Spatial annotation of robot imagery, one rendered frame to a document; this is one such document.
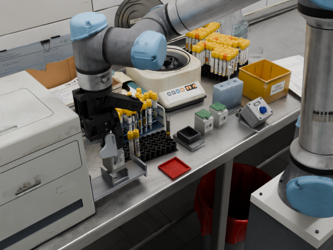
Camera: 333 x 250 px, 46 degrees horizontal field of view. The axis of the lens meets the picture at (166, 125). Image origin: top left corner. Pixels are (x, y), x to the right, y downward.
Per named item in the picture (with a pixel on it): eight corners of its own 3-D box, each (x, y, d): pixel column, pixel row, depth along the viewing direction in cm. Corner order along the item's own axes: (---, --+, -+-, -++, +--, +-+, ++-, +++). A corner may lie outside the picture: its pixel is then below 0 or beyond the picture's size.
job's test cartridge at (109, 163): (112, 174, 100) (110, 155, 96) (102, 165, 103) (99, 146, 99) (125, 167, 102) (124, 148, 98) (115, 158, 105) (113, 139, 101)
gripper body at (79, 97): (75, 130, 94) (67, 86, 87) (106, 117, 98) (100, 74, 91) (91, 145, 89) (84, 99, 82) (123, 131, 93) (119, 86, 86)
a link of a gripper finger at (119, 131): (110, 146, 96) (102, 113, 92) (116, 143, 97) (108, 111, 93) (120, 152, 92) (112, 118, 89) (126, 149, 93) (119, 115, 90)
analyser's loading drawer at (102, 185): (80, 213, 97) (77, 197, 94) (68, 198, 101) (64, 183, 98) (147, 176, 107) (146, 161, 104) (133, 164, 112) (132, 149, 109)
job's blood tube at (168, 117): (167, 144, 122) (167, 118, 116) (165, 142, 123) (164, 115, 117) (171, 143, 122) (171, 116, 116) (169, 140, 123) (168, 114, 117)
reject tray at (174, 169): (173, 180, 109) (173, 178, 108) (157, 167, 113) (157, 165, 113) (191, 169, 112) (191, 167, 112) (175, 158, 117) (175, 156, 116)
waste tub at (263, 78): (262, 107, 139) (266, 82, 133) (236, 92, 148) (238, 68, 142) (288, 95, 145) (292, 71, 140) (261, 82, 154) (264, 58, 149)
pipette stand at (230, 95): (222, 117, 134) (224, 92, 128) (208, 108, 139) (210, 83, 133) (244, 108, 138) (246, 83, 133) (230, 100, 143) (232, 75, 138)
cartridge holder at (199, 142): (192, 152, 119) (192, 142, 117) (172, 138, 125) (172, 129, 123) (204, 145, 122) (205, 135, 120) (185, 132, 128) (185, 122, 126)
